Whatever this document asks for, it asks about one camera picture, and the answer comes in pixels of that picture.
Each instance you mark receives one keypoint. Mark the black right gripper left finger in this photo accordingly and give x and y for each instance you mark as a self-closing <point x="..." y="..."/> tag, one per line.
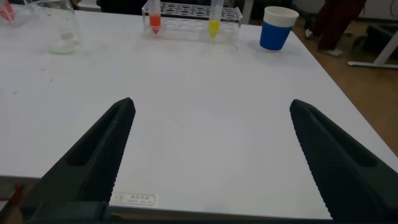
<point x="90" y="161"/>

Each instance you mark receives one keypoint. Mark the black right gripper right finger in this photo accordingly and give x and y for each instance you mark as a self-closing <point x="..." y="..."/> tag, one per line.
<point x="348" y="168"/>

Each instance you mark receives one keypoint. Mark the yellow liquid test tube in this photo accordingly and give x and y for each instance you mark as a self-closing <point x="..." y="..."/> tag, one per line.
<point x="214" y="26"/>

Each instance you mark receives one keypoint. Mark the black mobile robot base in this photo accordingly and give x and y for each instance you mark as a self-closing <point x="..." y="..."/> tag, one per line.
<point x="373" y="40"/>

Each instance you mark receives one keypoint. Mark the clear glass beaker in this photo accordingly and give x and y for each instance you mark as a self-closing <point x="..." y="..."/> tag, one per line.
<point x="65" y="37"/>

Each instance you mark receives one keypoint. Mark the red liquid test tube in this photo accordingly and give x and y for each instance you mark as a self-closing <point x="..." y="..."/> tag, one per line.
<point x="155" y="21"/>
<point x="7" y="12"/>

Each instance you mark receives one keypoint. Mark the clear acrylic tube rack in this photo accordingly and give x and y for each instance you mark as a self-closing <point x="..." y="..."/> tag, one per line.
<point x="23" y="15"/>
<point x="186" y="28"/>

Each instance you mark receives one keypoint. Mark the white table label sticker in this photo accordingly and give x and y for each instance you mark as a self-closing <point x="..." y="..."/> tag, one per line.
<point x="133" y="199"/>

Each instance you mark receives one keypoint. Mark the white height-adjustable desk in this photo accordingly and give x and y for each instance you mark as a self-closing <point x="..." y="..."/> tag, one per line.
<point x="247" y="12"/>
<point x="385" y="51"/>

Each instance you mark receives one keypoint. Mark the person in red trousers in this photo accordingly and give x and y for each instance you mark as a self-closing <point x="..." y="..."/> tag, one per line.
<point x="334" y="25"/>

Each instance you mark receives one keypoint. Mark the blue white paper cup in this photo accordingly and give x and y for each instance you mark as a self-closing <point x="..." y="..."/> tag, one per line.
<point x="275" y="34"/>

